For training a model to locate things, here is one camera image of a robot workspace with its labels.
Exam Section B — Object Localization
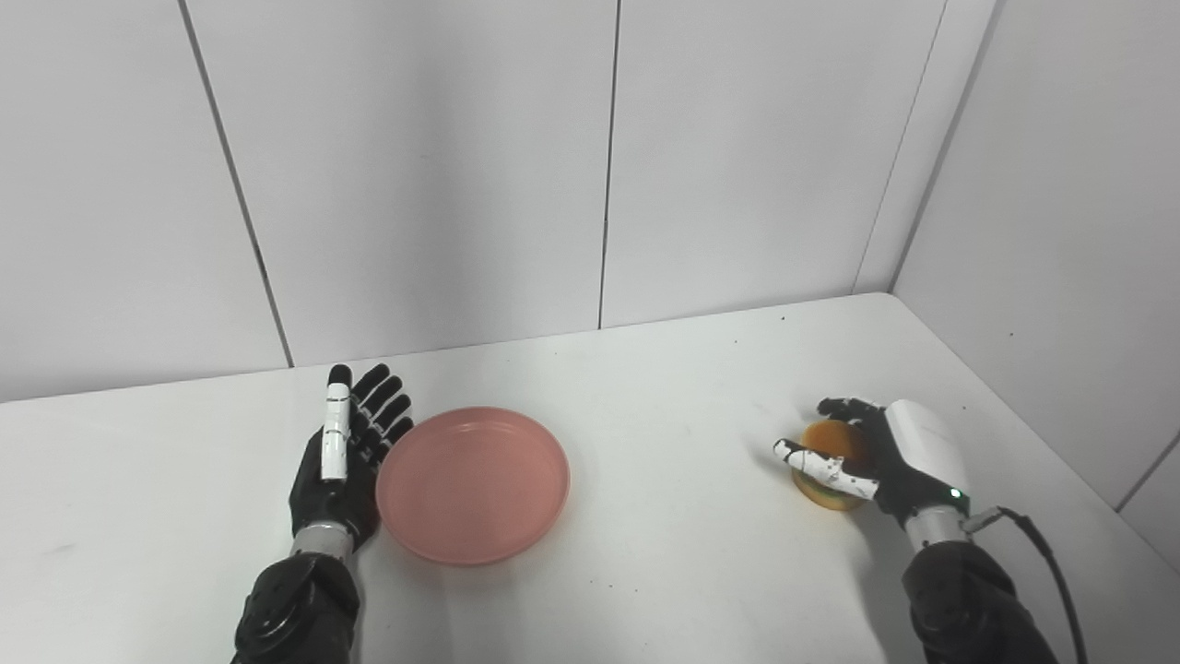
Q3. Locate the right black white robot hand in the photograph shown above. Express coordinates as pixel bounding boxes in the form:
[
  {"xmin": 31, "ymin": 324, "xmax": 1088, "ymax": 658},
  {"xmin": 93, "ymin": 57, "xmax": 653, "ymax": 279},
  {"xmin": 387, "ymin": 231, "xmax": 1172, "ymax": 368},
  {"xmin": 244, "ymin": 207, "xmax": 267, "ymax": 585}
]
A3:
[{"xmin": 773, "ymin": 397, "xmax": 972, "ymax": 529}]

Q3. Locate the toy hamburger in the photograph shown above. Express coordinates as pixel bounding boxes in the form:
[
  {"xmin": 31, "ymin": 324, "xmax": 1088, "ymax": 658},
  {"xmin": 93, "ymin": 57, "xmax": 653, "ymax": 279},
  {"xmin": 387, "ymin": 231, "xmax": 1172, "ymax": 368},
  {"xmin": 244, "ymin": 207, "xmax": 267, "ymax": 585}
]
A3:
[{"xmin": 790, "ymin": 420, "xmax": 873, "ymax": 512}]

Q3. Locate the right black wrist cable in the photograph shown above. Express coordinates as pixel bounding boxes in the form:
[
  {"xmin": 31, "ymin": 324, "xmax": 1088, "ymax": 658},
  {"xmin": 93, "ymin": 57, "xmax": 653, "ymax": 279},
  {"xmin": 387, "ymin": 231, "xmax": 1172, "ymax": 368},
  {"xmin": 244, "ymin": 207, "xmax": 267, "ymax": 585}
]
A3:
[{"xmin": 960, "ymin": 505, "xmax": 1092, "ymax": 664}]

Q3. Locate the pink round plate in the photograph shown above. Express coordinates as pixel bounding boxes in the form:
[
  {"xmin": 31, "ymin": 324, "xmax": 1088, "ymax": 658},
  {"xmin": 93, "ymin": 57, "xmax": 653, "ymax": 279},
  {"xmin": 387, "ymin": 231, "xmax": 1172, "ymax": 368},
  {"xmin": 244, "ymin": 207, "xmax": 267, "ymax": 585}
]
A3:
[{"xmin": 374, "ymin": 407, "xmax": 572, "ymax": 567}]

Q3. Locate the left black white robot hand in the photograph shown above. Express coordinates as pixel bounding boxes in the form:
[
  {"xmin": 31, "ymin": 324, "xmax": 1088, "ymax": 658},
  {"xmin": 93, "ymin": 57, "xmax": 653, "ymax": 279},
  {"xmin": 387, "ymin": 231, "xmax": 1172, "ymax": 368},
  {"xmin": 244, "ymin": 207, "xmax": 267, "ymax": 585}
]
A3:
[{"xmin": 288, "ymin": 363, "xmax": 416, "ymax": 553}]

